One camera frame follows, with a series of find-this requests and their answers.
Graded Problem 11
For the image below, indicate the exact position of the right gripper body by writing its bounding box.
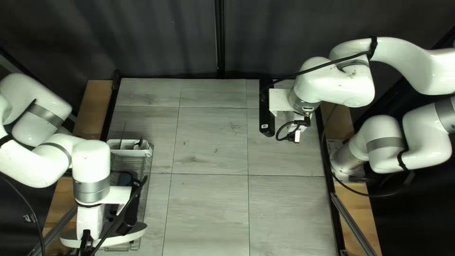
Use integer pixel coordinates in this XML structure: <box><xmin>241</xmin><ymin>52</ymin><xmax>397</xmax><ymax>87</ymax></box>
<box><xmin>269</xmin><ymin>89</ymin><xmax>307</xmax><ymax>143</ymax></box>

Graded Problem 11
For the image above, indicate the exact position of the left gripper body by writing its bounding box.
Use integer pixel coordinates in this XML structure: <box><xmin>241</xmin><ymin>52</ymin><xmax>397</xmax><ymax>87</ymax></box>
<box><xmin>76</xmin><ymin>186</ymin><xmax>133</xmax><ymax>240</ymax></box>

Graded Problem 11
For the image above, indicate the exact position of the pale plate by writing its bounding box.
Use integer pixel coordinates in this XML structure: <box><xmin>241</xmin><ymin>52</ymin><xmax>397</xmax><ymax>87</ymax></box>
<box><xmin>60</xmin><ymin>222</ymin><xmax>148</xmax><ymax>249</ymax></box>

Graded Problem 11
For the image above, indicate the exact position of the dark blue cup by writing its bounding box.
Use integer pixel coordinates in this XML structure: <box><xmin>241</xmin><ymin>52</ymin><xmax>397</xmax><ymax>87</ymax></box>
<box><xmin>111</xmin><ymin>170</ymin><xmax>139</xmax><ymax>188</ymax></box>

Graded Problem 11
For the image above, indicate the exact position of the white cutlery holder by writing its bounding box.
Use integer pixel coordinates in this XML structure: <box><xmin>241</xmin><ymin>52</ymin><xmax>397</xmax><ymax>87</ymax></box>
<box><xmin>106</xmin><ymin>139</ymin><xmax>154</xmax><ymax>158</ymax></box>

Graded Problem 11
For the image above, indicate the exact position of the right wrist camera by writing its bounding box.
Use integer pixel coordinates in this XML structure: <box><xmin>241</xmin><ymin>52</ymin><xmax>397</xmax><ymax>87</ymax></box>
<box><xmin>259</xmin><ymin>79</ymin><xmax>276</xmax><ymax>138</ymax></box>

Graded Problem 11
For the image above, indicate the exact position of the wire dish rack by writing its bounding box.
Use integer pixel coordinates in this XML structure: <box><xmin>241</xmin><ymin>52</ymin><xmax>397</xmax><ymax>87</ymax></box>
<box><xmin>105</xmin><ymin>142</ymin><xmax>155</xmax><ymax>251</ymax></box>

